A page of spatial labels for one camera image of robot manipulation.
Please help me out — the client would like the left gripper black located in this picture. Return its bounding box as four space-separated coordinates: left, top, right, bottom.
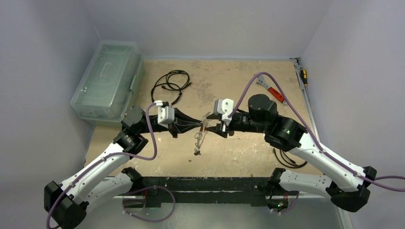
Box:
138 108 203 138

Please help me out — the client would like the grey metal key organiser ring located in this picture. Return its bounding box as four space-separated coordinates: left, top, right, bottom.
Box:
192 112 212 156

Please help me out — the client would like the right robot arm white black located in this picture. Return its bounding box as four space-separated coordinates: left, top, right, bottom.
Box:
209 94 376 212

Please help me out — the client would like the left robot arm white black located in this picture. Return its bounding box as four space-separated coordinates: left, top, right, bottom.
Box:
44 101 202 229

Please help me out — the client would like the clear plastic storage box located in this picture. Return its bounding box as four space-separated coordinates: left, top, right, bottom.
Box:
70 40 145 127

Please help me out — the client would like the yellow black screwdriver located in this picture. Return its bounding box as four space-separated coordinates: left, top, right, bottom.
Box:
299 69 308 88

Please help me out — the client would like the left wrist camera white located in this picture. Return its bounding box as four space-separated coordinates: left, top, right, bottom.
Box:
154 100 175 126

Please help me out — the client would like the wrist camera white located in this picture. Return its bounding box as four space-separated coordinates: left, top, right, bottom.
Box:
213 98 234 125
154 100 175 126

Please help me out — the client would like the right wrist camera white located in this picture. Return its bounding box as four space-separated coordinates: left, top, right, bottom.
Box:
213 98 234 125

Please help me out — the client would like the black coiled usb cable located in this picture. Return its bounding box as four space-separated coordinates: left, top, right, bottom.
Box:
150 70 192 106

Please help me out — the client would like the red handled adjustable wrench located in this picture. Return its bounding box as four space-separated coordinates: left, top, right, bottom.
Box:
256 75 287 105

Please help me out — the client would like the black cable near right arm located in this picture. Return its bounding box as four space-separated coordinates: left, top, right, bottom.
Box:
272 147 308 169

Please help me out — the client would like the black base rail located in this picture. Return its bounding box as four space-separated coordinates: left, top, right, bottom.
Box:
124 177 296 210

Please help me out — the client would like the aluminium frame rail right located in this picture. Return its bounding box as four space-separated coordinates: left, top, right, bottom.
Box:
290 58 324 153

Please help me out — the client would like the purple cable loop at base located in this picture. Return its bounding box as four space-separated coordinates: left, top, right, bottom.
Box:
122 184 177 222

